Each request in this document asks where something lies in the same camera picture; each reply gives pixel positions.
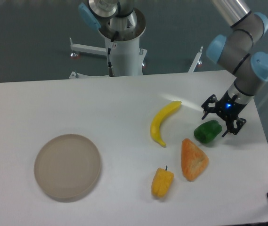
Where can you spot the green bell pepper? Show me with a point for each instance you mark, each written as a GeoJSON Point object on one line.
{"type": "Point", "coordinates": [207, 131]}

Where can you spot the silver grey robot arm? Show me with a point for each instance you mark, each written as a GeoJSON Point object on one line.
{"type": "Point", "coordinates": [231, 52]}

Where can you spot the orange triangular bread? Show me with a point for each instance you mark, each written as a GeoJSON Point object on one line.
{"type": "Point", "coordinates": [193, 160]}

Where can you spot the yellow bell pepper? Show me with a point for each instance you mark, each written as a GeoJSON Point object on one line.
{"type": "Point", "coordinates": [161, 182]}

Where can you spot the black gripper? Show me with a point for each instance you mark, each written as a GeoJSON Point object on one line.
{"type": "Point", "coordinates": [226, 108]}

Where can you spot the yellow banana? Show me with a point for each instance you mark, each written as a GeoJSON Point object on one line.
{"type": "Point", "coordinates": [159, 118]}

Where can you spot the beige round plate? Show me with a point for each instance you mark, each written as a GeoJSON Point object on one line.
{"type": "Point", "coordinates": [67, 167]}

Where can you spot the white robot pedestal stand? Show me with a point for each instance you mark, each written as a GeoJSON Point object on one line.
{"type": "Point", "coordinates": [122, 34]}

